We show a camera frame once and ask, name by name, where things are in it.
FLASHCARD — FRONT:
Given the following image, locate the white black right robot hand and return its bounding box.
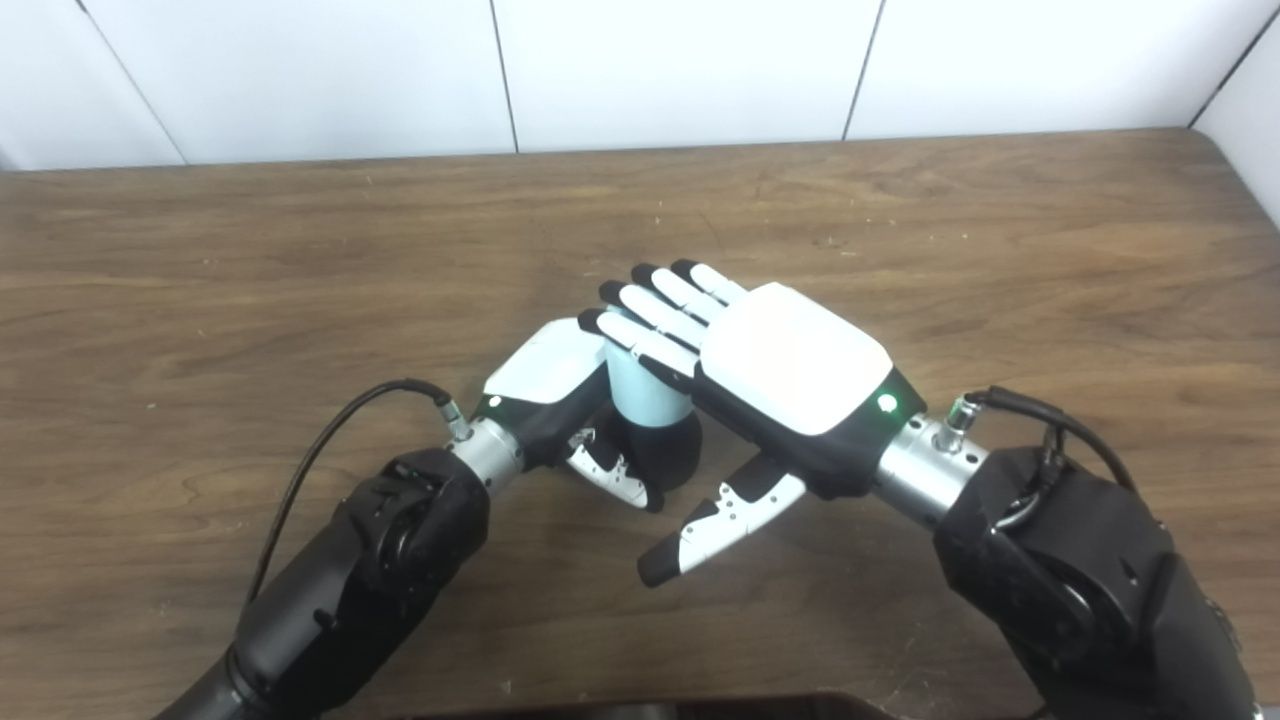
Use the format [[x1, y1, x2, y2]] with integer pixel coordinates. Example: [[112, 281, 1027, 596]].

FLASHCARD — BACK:
[[578, 260, 928, 589]]

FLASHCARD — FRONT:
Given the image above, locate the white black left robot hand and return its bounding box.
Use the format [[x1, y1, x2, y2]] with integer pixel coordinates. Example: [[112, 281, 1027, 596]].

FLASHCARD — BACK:
[[470, 318, 666, 513]]

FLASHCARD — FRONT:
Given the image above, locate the light-blue short hose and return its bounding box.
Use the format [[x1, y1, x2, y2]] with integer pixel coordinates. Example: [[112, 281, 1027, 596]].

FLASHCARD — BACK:
[[604, 340, 693, 427]]

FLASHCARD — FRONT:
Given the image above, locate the black funnel-shaped nozzle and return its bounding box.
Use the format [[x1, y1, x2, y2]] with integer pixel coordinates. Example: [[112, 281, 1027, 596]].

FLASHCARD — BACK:
[[610, 408, 703, 493]]

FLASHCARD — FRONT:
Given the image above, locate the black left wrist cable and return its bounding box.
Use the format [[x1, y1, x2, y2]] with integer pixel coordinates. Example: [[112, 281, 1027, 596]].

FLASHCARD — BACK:
[[245, 378, 473, 606]]

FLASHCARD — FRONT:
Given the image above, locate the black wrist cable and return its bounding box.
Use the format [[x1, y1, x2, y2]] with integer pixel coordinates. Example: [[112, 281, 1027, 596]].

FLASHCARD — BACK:
[[945, 386, 1136, 531], [245, 378, 473, 606]]

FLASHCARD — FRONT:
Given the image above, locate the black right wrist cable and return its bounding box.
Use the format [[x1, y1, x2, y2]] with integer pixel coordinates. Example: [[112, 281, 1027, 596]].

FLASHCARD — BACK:
[[945, 386, 1136, 531]]

